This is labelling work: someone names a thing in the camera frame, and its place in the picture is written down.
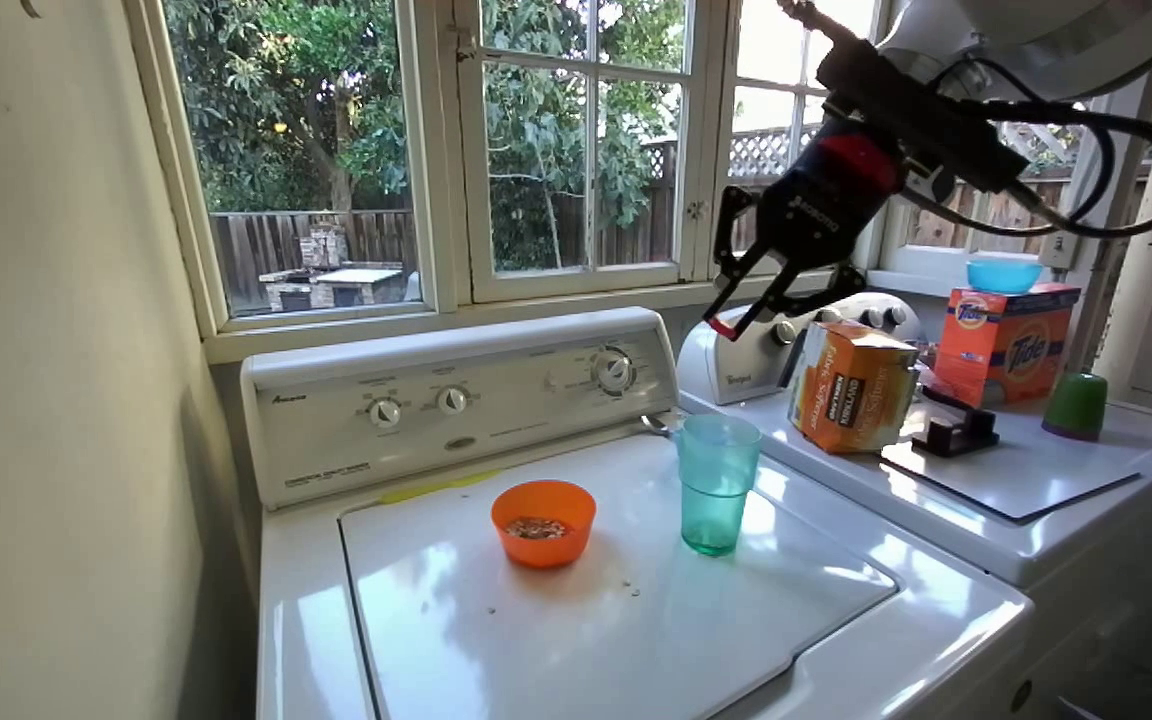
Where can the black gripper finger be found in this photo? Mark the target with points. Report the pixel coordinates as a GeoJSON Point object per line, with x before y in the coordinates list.
{"type": "Point", "coordinates": [732, 246]}
{"type": "Point", "coordinates": [801, 295]}

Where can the black red gripper body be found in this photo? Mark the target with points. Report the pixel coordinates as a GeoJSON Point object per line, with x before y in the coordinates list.
{"type": "Point", "coordinates": [828, 184]}

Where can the orange plastic bowl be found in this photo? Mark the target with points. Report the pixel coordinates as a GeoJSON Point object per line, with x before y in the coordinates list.
{"type": "Point", "coordinates": [545, 521]}

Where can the teal translucent plastic cup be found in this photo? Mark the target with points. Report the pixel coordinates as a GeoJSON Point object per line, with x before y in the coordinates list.
{"type": "Point", "coordinates": [717, 487]}

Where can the green plastic cup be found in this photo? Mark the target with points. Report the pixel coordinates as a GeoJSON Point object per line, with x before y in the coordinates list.
{"type": "Point", "coordinates": [1079, 406]}

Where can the food bits in bowl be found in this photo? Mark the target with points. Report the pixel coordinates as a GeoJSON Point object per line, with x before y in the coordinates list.
{"type": "Point", "coordinates": [539, 529]}

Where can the orange Kirkland cardboard box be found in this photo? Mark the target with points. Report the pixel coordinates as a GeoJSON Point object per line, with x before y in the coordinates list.
{"type": "Point", "coordinates": [859, 392]}

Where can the large washer timer dial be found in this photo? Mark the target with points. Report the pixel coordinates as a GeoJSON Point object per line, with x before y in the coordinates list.
{"type": "Point", "coordinates": [614, 370]}

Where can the blue plastic tub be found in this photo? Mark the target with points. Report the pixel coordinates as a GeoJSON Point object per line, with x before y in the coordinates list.
{"type": "Point", "coordinates": [1007, 274]}

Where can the small black box object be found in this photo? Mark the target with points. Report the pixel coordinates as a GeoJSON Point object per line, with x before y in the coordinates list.
{"type": "Point", "coordinates": [959, 428]}

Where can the orange Tide detergent box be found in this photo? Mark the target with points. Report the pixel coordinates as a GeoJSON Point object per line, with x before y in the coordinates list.
{"type": "Point", "coordinates": [1002, 350]}

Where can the white dryer top door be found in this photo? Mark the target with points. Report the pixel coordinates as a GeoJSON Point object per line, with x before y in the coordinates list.
{"type": "Point", "coordinates": [1031, 481]}

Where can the small silver washer knob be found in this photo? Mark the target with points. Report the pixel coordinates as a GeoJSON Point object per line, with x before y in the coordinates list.
{"type": "Point", "coordinates": [386, 414]}
{"type": "Point", "coordinates": [452, 403]}

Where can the outdoor picnic table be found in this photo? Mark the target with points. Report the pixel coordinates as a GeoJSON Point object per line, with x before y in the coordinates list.
{"type": "Point", "coordinates": [356, 281]}

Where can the white washer lid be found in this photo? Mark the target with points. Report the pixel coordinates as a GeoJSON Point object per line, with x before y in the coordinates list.
{"type": "Point", "coordinates": [601, 641]}

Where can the wooden garden fence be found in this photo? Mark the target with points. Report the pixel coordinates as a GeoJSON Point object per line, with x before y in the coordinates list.
{"type": "Point", "coordinates": [268, 246]}

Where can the green garden trees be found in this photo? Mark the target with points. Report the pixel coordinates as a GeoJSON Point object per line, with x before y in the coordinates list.
{"type": "Point", "coordinates": [281, 95]}

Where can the white washing machine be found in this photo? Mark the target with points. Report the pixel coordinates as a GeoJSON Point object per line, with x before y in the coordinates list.
{"type": "Point", "coordinates": [302, 603]}

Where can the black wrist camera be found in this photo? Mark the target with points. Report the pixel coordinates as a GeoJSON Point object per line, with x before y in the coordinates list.
{"type": "Point", "coordinates": [922, 115]}

